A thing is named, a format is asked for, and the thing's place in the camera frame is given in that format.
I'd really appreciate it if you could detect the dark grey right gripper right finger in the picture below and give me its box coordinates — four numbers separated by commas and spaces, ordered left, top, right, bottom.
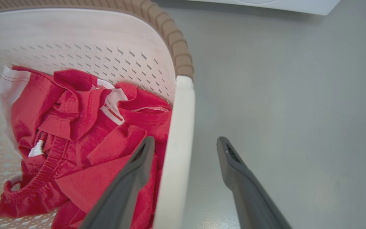
216, 136, 293, 229

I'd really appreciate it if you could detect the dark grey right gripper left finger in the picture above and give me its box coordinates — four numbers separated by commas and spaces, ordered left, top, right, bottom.
79, 136, 156, 229

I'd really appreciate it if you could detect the white laundry basket brown rim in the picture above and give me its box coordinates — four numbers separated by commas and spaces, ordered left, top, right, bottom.
0, 0, 196, 229

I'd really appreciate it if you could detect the red garment white trim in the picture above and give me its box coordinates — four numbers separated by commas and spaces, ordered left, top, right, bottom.
0, 65, 173, 229

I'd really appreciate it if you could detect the white washing machine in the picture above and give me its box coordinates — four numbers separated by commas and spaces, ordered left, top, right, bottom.
183, 0, 341, 16

